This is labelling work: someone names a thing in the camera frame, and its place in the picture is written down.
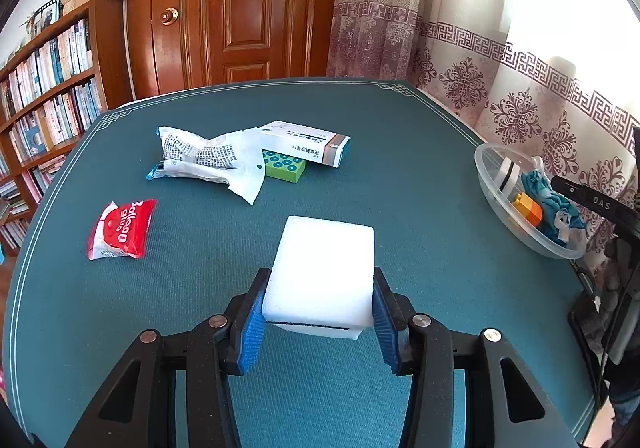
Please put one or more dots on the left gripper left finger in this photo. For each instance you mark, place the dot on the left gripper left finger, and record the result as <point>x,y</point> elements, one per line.
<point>136,405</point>

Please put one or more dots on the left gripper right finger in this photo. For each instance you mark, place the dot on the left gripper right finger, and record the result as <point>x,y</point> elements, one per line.
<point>505,406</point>

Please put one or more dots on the blue cloth with ribbon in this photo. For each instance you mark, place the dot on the blue cloth with ribbon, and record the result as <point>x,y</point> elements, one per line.
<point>561,221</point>

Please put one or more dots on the orange yellow toy brick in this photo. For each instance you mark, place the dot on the orange yellow toy brick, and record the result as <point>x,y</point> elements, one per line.
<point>529,209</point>

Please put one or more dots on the white sponge block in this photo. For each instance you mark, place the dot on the white sponge block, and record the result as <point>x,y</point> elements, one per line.
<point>507,177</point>
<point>321,280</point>

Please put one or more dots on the red balloon glue packet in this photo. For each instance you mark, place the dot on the red balloon glue packet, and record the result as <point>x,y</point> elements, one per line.
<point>121,230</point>

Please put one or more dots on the white printed plastic bag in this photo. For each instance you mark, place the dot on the white printed plastic bag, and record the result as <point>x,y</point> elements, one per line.
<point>233,159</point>

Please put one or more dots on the green toy brick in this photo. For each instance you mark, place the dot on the green toy brick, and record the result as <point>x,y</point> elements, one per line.
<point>283,167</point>

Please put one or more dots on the white blue medicine box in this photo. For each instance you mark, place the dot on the white blue medicine box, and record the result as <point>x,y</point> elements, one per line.
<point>307,143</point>

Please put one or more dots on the clear plastic bowl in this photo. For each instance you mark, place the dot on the clear plastic bowl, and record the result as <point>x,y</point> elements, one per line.
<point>488,158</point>

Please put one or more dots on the purple patterned curtain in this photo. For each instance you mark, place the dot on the purple patterned curtain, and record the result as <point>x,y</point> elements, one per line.
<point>555,79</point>

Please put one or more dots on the wooden bookshelf with books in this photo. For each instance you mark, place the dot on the wooden bookshelf with books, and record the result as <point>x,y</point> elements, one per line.
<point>52,91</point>

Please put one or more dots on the brass door knob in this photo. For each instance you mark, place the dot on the brass door knob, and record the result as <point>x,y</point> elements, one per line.
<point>169,16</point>

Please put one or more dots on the wooden door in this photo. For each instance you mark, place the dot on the wooden door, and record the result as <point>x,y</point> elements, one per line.
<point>224,41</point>

